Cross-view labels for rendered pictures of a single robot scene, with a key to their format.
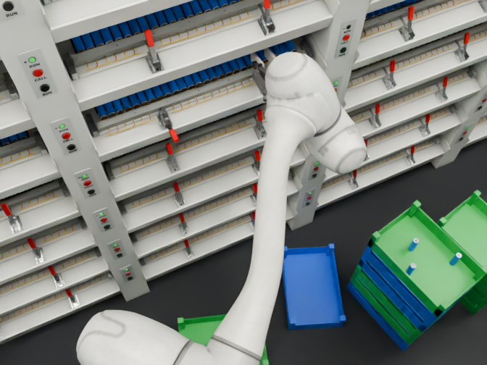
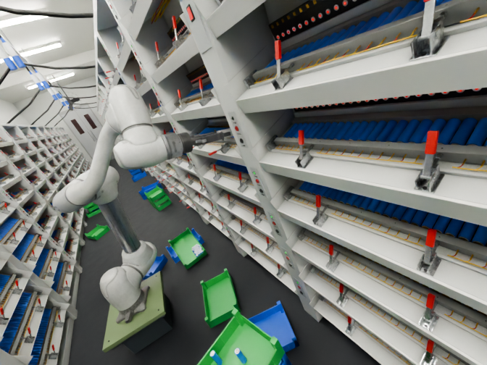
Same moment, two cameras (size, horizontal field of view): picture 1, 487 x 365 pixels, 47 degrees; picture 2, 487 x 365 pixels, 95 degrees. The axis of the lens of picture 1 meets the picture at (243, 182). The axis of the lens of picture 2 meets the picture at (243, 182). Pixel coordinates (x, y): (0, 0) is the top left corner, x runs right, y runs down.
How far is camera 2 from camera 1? 1.61 m
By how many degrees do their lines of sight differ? 69
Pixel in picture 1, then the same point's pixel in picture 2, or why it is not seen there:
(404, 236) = (255, 350)
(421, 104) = (393, 300)
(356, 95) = (294, 209)
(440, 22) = (344, 169)
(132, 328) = not seen: hidden behind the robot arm
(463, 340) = not seen: outside the picture
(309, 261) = (285, 330)
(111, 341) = not seen: hidden behind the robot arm
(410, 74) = (345, 230)
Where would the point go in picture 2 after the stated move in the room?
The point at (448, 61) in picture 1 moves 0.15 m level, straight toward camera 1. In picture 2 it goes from (401, 255) to (329, 256)
